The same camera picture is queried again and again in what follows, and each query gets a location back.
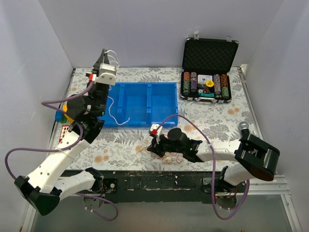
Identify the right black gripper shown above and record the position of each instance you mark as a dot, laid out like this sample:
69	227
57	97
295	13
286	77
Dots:
161	145

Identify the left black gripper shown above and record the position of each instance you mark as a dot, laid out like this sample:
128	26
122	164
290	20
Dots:
97	71

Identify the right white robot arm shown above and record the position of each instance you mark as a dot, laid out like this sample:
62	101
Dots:
254	157

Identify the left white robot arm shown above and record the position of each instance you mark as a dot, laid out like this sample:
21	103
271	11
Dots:
43	188

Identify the black base beam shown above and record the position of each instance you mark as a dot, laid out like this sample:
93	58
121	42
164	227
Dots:
154	186

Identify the blue three-compartment bin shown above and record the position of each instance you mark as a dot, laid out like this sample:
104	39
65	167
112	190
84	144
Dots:
139	105

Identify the stacked colourful toy bricks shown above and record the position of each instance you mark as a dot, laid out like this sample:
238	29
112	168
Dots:
61	118

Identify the red white toy brick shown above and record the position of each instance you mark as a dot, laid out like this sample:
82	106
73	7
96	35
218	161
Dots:
64	129

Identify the black poker chip case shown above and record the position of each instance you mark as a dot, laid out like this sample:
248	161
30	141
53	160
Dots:
205	67

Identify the black microphone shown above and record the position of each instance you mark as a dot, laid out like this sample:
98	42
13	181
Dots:
244	129

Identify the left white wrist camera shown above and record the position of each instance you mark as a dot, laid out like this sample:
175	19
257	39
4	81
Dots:
106	74

